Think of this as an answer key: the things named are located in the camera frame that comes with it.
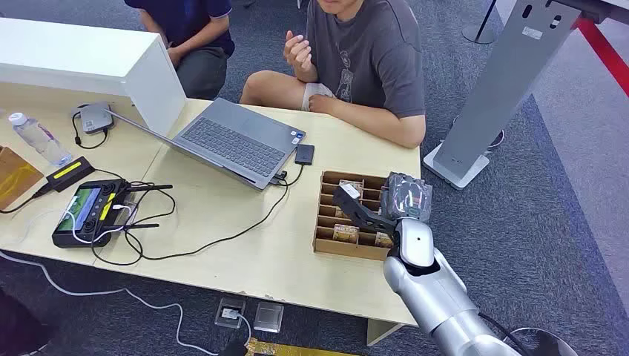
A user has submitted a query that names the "person's right hand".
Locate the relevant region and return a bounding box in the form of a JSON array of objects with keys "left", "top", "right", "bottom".
[{"left": 283, "top": 30, "right": 317, "bottom": 82}]

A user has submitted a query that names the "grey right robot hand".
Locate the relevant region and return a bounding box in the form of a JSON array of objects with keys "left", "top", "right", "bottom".
[{"left": 379, "top": 171, "right": 435, "bottom": 223}]

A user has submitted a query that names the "person's left hand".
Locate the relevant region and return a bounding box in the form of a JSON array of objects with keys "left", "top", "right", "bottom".
[{"left": 308, "top": 93, "right": 341, "bottom": 117}]

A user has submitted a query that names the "person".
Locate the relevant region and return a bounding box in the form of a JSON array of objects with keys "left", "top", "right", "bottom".
[
  {"left": 123, "top": 0, "right": 237, "bottom": 101},
  {"left": 240, "top": 0, "right": 427, "bottom": 150}
]

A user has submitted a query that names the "cardboard slotted card organizer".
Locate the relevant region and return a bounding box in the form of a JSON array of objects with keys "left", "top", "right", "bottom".
[{"left": 312, "top": 170, "right": 395, "bottom": 262}]

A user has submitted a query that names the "black external drive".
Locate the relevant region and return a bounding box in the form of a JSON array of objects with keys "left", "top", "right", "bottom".
[{"left": 294, "top": 143, "right": 315, "bottom": 166}]

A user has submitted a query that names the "grey laptop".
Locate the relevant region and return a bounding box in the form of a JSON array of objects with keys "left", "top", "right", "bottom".
[{"left": 105, "top": 97, "right": 306, "bottom": 191}]

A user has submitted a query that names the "wooden table leg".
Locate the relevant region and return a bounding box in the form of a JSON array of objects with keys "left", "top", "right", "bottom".
[{"left": 366, "top": 318, "right": 405, "bottom": 347}]

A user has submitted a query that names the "grey kiosk stand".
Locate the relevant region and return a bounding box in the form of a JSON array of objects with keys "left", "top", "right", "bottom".
[{"left": 423, "top": 0, "right": 599, "bottom": 191}]

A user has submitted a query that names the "pole with round base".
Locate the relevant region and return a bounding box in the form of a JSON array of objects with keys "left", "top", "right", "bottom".
[{"left": 461, "top": 0, "right": 498, "bottom": 45}]

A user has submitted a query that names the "grey floor socket cover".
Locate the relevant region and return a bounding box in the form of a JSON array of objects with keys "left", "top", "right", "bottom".
[{"left": 253, "top": 301, "right": 285, "bottom": 334}]

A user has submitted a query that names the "gold patterned strip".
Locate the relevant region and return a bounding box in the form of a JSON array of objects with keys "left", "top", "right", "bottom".
[{"left": 246, "top": 337, "right": 360, "bottom": 356}]

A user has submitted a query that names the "round grey base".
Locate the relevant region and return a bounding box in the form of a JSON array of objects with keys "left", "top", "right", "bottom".
[{"left": 503, "top": 326, "right": 580, "bottom": 356}]

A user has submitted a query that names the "floor socket with plug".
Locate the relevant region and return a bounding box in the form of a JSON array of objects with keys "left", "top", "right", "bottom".
[{"left": 214, "top": 296, "right": 247, "bottom": 329}]

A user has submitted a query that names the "grey power adapter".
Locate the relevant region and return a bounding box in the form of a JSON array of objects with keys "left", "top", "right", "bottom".
[{"left": 78, "top": 102, "right": 115, "bottom": 134}]

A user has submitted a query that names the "white box shelf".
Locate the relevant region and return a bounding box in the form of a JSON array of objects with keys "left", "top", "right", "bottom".
[{"left": 0, "top": 17, "right": 188, "bottom": 136}]

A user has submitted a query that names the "red barrier strip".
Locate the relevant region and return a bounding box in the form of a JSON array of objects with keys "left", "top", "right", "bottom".
[{"left": 572, "top": 17, "right": 629, "bottom": 97}]

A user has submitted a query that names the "black battery with yellow stripe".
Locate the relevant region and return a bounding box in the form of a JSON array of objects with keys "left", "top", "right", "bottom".
[{"left": 45, "top": 156, "right": 96, "bottom": 193}]

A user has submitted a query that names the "black remote controller with screen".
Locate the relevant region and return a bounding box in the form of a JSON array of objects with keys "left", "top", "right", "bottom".
[{"left": 51, "top": 179, "right": 133, "bottom": 249}]

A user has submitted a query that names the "clear plastic water bottle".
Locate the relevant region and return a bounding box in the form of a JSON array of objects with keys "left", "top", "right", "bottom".
[{"left": 8, "top": 111, "right": 73, "bottom": 167}]

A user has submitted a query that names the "brown cardboard box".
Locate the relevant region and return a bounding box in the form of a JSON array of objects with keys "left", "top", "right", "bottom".
[{"left": 0, "top": 145, "right": 45, "bottom": 211}]

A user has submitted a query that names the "short black drive cable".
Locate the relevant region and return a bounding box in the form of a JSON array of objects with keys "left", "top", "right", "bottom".
[{"left": 272, "top": 163, "right": 306, "bottom": 188}]

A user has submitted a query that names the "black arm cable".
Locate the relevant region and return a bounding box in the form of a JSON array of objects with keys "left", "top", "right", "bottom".
[{"left": 478, "top": 312, "right": 533, "bottom": 356}]

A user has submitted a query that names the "long black cable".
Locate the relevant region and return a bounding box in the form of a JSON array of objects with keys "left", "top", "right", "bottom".
[{"left": 90, "top": 169, "right": 291, "bottom": 267}]

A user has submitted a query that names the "black adapter cable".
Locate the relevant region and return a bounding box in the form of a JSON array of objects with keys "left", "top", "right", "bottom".
[{"left": 70, "top": 104, "right": 110, "bottom": 151}]

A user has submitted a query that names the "white controller cable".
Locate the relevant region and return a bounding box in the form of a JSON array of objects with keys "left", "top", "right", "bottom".
[{"left": 64, "top": 196, "right": 139, "bottom": 245}]

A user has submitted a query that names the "black battery cable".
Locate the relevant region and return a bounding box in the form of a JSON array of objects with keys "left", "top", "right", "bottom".
[{"left": 0, "top": 184, "right": 51, "bottom": 215}]

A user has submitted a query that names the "white floor cable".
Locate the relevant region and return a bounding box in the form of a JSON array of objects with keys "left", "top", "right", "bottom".
[{"left": 0, "top": 250, "right": 253, "bottom": 356}]

